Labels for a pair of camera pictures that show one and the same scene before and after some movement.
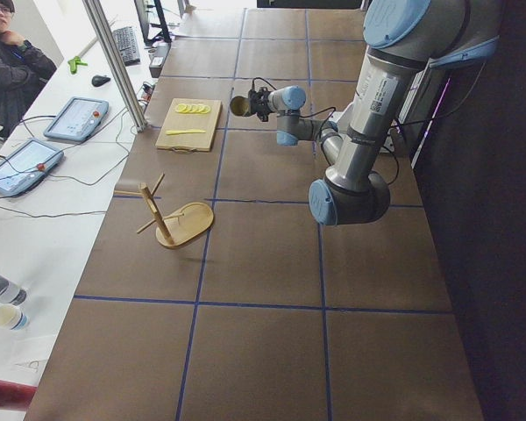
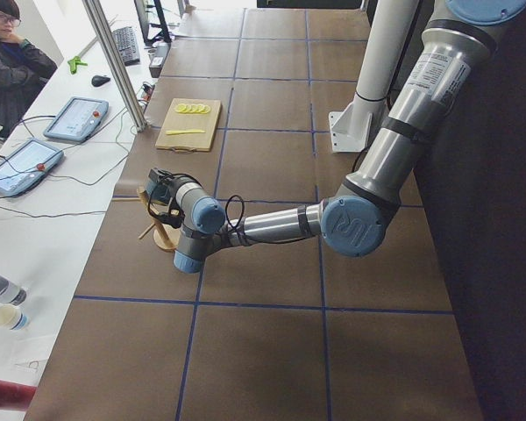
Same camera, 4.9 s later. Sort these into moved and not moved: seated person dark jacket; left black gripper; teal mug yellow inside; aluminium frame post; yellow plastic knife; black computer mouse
Moved: left black gripper; teal mug yellow inside
Not moved: seated person dark jacket; yellow plastic knife; aluminium frame post; black computer mouse
